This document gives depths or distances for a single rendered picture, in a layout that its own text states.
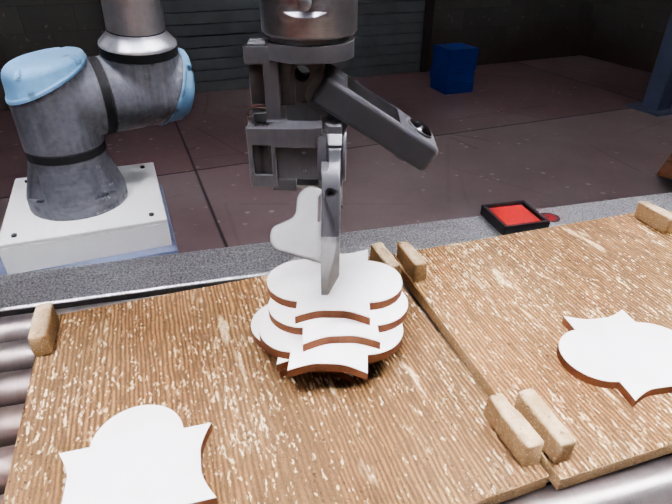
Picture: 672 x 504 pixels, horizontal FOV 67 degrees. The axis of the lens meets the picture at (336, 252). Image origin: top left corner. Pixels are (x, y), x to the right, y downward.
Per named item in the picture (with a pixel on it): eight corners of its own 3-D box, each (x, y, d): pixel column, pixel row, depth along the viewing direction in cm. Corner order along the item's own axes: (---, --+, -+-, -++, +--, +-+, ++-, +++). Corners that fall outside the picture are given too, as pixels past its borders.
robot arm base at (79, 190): (38, 184, 90) (20, 129, 84) (129, 175, 94) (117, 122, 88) (21, 226, 78) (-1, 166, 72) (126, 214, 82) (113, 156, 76)
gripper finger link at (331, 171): (320, 240, 45) (322, 144, 46) (340, 240, 45) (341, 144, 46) (316, 234, 41) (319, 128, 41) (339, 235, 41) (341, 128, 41)
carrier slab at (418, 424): (46, 327, 58) (42, 316, 58) (378, 263, 70) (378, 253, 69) (-29, 694, 30) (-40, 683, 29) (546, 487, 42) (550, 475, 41)
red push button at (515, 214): (486, 215, 82) (487, 207, 82) (519, 211, 84) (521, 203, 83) (505, 233, 77) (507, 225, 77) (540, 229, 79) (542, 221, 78)
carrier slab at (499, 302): (389, 263, 70) (390, 253, 69) (632, 220, 80) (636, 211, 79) (556, 491, 41) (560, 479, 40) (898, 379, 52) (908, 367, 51)
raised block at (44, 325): (42, 323, 57) (34, 303, 55) (60, 319, 57) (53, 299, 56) (34, 359, 52) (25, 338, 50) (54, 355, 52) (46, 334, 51)
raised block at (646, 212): (632, 217, 78) (638, 200, 76) (641, 215, 78) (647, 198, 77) (664, 235, 73) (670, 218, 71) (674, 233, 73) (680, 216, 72)
